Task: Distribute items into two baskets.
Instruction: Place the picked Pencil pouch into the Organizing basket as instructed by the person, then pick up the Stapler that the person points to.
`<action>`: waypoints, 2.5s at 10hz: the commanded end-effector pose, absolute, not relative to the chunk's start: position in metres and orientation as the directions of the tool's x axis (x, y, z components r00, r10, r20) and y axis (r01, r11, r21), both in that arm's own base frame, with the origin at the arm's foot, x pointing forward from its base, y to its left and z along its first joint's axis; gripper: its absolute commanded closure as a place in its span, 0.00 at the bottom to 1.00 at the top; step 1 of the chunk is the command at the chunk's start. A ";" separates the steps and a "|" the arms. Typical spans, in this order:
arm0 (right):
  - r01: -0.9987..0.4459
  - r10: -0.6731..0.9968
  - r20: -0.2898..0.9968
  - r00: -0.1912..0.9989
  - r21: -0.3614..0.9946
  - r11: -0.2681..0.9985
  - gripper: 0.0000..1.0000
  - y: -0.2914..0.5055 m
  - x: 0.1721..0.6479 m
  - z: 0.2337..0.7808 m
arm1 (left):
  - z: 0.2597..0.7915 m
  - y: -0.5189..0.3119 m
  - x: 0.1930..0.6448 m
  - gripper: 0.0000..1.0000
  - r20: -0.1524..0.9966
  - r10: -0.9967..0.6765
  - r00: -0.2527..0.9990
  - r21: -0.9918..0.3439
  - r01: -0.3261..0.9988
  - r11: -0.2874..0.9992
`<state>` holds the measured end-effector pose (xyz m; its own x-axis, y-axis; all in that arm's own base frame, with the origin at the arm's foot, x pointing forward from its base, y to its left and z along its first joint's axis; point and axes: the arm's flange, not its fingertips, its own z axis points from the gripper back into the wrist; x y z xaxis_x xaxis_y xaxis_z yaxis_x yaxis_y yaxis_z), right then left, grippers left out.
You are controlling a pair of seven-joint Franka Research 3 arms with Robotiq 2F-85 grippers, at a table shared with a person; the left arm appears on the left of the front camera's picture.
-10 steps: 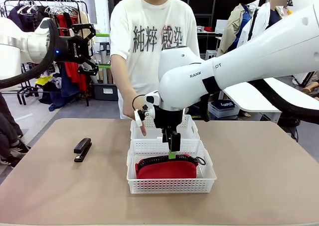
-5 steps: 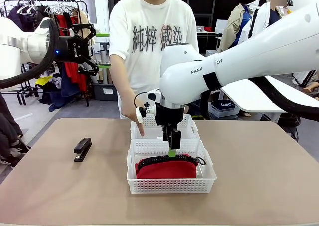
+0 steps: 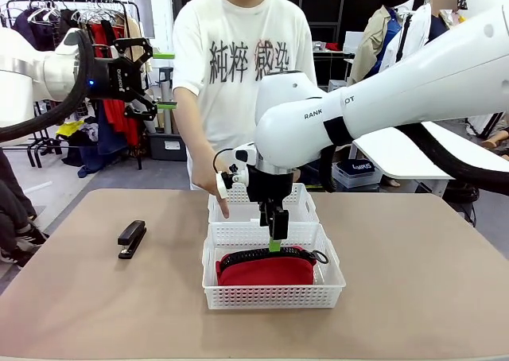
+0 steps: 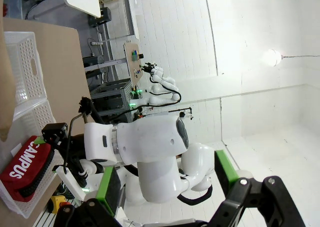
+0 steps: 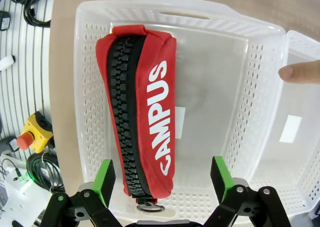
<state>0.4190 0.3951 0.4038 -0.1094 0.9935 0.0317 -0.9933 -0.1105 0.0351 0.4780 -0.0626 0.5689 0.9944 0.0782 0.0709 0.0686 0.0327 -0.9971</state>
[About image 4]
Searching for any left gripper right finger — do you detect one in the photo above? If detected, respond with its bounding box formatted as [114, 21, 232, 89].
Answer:
[211, 149, 307, 227]

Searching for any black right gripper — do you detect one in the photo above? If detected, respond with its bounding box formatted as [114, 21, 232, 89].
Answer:
[33, 123, 87, 163]

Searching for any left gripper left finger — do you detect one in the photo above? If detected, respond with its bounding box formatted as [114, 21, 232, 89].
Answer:
[56, 165, 126, 227]

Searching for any red zippered pencil case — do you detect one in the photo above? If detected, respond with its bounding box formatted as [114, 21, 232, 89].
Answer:
[0, 135, 55, 203]

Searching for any person's right hand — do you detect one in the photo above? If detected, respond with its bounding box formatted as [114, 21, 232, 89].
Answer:
[0, 31, 15, 142]

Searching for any white perforated plastic basket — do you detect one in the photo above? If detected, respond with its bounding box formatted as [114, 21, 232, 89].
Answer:
[3, 31, 48, 118]
[0, 99, 66, 220]

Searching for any yellow emergency stop box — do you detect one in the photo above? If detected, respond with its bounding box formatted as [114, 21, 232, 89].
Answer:
[48, 195, 67, 215]

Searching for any grey metal equipment rack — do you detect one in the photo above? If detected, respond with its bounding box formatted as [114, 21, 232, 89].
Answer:
[89, 79, 133, 124]

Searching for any wooden task board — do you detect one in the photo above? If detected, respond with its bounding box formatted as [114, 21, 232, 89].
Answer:
[123, 42, 145, 88]

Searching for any black box under table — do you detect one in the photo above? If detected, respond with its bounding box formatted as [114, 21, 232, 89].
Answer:
[88, 7, 113, 28]

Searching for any round white lamp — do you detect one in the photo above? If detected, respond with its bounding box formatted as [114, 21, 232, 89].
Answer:
[261, 48, 284, 68]

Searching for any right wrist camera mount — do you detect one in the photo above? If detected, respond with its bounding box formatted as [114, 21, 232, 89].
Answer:
[55, 159, 91, 202]

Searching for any thin black lamp cable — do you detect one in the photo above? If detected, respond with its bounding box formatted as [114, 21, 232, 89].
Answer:
[282, 53, 320, 59]

